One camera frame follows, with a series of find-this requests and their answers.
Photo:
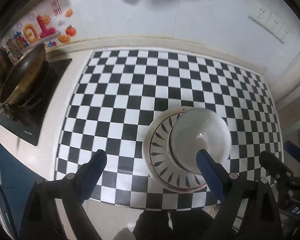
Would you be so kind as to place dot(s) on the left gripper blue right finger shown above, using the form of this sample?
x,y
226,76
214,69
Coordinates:
x,y
214,174

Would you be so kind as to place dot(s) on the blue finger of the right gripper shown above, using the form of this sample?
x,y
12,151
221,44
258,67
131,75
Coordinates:
x,y
292,150

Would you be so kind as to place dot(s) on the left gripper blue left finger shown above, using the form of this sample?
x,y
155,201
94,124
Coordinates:
x,y
88,175

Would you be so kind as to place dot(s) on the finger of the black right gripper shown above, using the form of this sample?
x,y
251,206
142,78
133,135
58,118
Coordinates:
x,y
279,171

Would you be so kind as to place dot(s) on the white bowl dark rim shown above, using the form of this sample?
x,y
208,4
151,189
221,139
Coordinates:
x,y
200,129

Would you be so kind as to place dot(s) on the white plate blue leaf pattern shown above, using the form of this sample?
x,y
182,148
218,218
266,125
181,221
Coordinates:
x,y
172,152

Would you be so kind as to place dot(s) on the white plate small floral print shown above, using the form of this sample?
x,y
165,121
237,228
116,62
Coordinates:
x,y
170,154

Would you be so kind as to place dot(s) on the white bowl red flowers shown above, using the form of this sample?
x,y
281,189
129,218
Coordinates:
x,y
170,150

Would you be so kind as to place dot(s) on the black induction cooktop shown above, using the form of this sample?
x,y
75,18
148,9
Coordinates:
x,y
26,118

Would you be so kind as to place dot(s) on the black frying pan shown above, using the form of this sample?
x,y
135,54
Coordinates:
x,y
22,76

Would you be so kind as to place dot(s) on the white wall socket panel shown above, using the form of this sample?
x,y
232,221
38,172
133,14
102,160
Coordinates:
x,y
269,21

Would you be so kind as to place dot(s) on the colourful wall sticker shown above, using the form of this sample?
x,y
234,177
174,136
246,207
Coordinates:
x,y
50,23

